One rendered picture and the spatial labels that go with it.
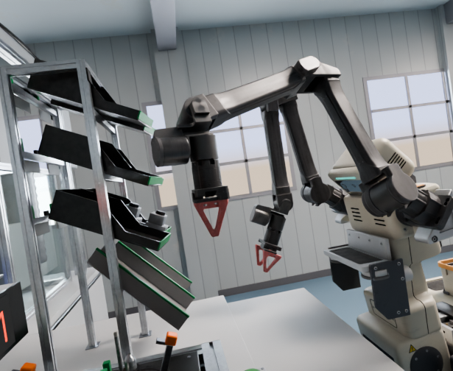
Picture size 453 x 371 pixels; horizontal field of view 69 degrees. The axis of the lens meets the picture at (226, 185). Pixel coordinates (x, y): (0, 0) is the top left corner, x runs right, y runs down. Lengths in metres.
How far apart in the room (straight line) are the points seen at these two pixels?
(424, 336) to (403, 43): 4.23
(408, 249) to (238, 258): 2.97
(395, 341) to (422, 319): 0.10
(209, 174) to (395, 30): 4.54
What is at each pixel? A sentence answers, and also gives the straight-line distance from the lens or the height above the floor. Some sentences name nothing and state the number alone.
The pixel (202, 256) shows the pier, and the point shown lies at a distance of 3.79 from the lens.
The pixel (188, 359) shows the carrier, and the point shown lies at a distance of 0.79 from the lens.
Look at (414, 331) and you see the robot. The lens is 1.16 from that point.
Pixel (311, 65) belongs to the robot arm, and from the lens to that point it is 0.92.
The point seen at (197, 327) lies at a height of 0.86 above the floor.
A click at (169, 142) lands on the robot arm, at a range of 0.62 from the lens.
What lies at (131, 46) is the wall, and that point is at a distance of 4.14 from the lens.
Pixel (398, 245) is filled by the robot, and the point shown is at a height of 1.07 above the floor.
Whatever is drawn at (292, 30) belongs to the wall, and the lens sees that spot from 4.43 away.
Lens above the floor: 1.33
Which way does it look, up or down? 1 degrees down
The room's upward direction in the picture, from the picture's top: 9 degrees counter-clockwise
